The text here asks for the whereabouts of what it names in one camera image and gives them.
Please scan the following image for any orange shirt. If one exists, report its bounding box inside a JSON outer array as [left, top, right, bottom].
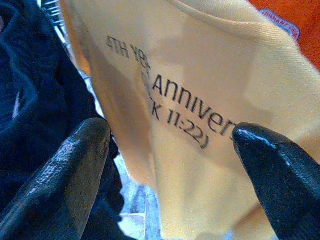
[[247, 0, 320, 72]]

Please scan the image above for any black garment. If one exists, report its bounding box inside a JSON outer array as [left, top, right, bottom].
[[0, 0, 126, 240]]

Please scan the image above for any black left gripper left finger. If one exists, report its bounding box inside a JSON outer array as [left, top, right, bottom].
[[0, 117, 112, 240]]

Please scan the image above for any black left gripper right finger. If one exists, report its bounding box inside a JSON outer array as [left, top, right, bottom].
[[231, 122, 320, 240]]

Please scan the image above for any yellow shirt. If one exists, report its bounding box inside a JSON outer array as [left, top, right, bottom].
[[58, 0, 320, 240]]

